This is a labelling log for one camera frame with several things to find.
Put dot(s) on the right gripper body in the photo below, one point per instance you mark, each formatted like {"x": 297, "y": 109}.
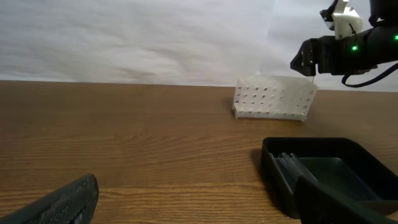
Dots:
{"x": 326, "y": 56}

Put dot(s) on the black tray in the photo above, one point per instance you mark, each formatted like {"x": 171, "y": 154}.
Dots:
{"x": 342, "y": 146}

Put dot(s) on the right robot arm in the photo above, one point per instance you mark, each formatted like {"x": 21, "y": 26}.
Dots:
{"x": 379, "y": 40}

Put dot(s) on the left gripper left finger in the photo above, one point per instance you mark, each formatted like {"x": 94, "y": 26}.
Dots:
{"x": 65, "y": 205}

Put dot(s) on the white test tube rack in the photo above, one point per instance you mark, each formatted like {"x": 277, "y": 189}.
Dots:
{"x": 273, "y": 98}

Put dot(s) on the clear test tube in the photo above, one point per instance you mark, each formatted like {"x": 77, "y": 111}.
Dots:
{"x": 284, "y": 161}
{"x": 298, "y": 165}

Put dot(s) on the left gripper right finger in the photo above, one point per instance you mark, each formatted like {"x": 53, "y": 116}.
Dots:
{"x": 323, "y": 205}

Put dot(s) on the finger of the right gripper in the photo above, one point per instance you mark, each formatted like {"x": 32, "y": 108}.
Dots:
{"x": 306, "y": 59}

